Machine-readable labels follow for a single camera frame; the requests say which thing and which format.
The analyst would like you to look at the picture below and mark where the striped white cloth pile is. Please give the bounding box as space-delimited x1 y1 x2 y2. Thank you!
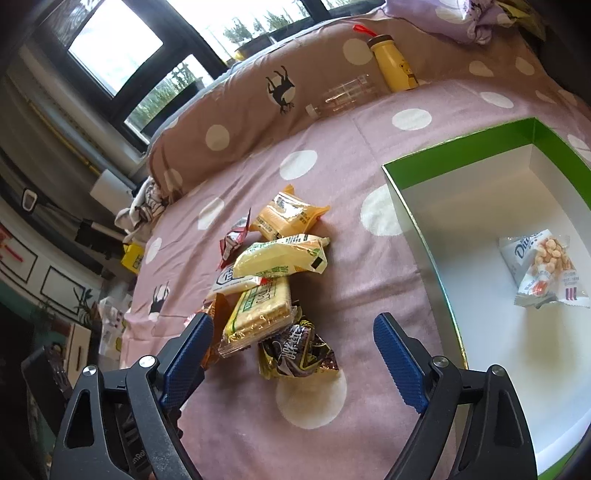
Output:
115 176 168 246

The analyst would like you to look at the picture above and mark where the yellow carton box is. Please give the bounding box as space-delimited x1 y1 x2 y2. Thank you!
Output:
120 243 144 275

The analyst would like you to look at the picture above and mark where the clear plastic bottle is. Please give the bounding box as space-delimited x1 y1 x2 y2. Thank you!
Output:
305 74 379 120

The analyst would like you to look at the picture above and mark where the orange brown snack bag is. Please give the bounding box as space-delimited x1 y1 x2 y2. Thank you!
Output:
200 293 232 370

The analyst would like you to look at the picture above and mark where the orange yellow biscuit pack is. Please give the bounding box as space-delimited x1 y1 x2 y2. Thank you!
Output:
249 184 331 241

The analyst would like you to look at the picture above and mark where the pale yellow snack pack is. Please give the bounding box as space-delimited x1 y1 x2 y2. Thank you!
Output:
233 234 331 278

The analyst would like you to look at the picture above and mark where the yellow black snack bag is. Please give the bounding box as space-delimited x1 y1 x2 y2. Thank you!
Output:
257 313 339 379

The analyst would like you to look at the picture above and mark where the white blue snack bag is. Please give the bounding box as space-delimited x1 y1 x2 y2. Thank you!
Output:
498 229 590 309

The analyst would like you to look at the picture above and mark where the white red milk snack pack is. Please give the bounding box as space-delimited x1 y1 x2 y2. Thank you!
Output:
205 264 263 300

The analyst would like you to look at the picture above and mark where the red white candy wrapper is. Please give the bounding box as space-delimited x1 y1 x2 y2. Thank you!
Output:
218 210 252 269

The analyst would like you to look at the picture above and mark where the yellow bottle red cap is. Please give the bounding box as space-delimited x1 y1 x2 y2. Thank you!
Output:
353 24 419 93

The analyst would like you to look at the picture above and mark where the purple dotted cloth bundle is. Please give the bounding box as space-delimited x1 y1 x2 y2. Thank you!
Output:
384 0 515 45

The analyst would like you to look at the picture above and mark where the soda cracker clear pack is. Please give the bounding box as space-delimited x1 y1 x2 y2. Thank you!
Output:
217 277 296 358

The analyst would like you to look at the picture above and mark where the white paper roll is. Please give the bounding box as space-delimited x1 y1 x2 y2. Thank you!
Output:
90 170 133 215

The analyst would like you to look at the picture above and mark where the green white cardboard box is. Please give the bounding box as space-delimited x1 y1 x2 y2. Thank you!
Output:
384 118 590 479

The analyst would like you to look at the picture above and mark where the black framed window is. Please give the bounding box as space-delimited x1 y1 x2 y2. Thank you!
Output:
33 0 379 153

